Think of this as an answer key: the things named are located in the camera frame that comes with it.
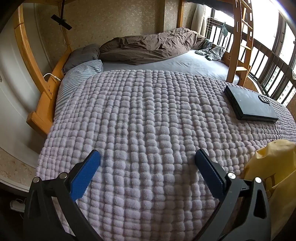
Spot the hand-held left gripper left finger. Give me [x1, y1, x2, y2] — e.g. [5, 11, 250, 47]
[23, 149, 102, 241]

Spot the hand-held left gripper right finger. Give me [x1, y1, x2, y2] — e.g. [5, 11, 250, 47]
[194, 148, 271, 241]

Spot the yellow garment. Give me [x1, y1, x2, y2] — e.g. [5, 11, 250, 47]
[240, 139, 296, 240]

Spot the white power strip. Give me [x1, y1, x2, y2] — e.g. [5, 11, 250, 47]
[10, 199, 25, 212]

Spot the black laptop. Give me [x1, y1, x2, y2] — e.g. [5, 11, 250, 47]
[224, 85, 279, 122]

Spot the lavender knitted blanket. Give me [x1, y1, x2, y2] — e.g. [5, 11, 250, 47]
[36, 69, 296, 241]

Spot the striped pillow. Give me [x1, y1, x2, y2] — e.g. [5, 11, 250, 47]
[57, 60, 104, 102]

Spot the grey bed sheet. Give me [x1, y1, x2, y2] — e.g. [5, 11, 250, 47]
[102, 50, 240, 85]

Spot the wooden bunk ladder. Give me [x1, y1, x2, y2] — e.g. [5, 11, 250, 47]
[225, 0, 255, 87]

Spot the grey pillow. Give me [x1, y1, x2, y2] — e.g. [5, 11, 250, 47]
[62, 44, 100, 74]

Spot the grey-green garment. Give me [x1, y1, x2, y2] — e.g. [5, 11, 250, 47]
[195, 39, 226, 61]

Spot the dark balcony railing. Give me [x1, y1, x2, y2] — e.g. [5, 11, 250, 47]
[206, 17, 296, 107]

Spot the brown duvet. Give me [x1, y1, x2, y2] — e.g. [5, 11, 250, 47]
[99, 27, 210, 65]

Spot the black device on pole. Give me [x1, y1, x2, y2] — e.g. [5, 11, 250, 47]
[51, 0, 73, 30]

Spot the beige curtain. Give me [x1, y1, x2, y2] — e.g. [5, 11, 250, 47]
[192, 3, 207, 37]

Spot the wooden bunk bed frame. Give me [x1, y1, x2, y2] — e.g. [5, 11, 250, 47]
[13, 0, 241, 138]

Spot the white charger cable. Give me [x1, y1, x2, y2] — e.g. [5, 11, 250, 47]
[43, 73, 61, 82]

